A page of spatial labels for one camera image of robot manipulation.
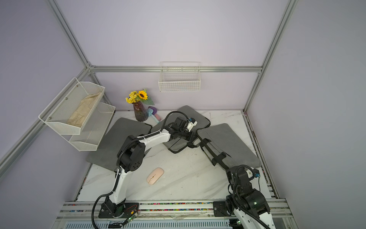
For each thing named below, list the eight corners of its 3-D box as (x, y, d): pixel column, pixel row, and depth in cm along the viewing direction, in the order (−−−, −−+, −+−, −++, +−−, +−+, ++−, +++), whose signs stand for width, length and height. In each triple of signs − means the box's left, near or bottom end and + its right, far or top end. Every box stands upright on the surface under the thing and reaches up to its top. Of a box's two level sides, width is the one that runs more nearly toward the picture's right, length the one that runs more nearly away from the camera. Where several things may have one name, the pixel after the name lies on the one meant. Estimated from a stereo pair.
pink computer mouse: (145, 181, 86) (144, 179, 83) (159, 167, 91) (158, 165, 89) (151, 187, 83) (150, 185, 81) (165, 172, 89) (164, 170, 87)
